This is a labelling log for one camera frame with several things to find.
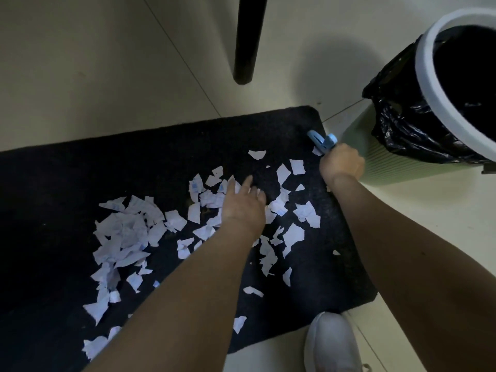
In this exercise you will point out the person's left forearm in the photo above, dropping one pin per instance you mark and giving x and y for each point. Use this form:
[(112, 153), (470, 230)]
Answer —
[(186, 302)]

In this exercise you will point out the black garbage bag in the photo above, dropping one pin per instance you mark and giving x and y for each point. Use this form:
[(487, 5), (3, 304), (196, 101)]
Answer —
[(403, 127)]

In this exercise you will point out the person's right hand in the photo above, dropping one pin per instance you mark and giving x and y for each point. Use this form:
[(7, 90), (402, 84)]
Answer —
[(344, 161)]

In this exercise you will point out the pile of torn paper scraps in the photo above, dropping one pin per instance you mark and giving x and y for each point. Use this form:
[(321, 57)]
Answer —
[(124, 232)]

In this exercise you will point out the person's left fingers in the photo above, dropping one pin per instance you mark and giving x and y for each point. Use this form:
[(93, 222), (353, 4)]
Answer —
[(246, 184)]

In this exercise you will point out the black floor mat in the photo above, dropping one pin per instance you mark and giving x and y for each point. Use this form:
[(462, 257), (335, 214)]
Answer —
[(58, 182)]

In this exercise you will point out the blue plastic tongs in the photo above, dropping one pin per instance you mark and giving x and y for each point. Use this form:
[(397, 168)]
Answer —
[(322, 141)]

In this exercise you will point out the person's right fingers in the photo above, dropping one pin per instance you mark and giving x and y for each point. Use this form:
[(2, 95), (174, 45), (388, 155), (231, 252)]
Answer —
[(338, 151)]

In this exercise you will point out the white shoe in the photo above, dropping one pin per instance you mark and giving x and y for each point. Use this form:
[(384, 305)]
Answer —
[(333, 344)]

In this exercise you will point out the person's right forearm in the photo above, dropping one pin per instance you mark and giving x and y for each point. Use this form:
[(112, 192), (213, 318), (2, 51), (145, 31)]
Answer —
[(410, 275)]

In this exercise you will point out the green bin with white rim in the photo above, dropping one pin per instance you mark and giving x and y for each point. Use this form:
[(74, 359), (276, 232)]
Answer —
[(391, 166)]

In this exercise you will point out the person's left hand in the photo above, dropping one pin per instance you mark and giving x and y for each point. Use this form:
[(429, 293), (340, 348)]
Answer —
[(244, 209)]

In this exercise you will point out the black furniture leg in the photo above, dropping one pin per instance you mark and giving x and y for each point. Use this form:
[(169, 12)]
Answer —
[(250, 34)]

